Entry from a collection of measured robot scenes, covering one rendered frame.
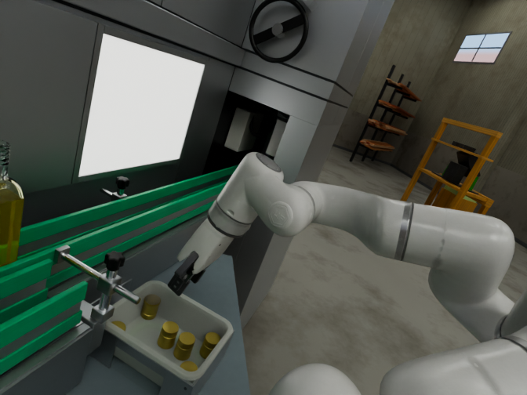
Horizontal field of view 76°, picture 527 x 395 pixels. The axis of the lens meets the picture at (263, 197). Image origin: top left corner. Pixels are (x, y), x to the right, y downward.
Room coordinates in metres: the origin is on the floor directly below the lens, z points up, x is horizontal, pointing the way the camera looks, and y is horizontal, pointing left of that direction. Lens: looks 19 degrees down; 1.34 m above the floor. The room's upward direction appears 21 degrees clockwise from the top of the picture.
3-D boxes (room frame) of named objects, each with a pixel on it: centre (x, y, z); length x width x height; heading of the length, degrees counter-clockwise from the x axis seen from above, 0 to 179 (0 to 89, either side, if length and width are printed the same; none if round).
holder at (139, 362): (0.54, 0.11, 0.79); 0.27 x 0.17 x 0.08; 76
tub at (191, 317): (0.54, 0.08, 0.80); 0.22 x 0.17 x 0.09; 76
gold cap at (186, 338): (0.54, 0.04, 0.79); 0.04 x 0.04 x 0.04
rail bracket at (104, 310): (0.45, 0.21, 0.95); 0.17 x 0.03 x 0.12; 76
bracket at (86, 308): (0.45, 0.23, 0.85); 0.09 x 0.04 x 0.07; 76
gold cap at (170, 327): (0.55, 0.08, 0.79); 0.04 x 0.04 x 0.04
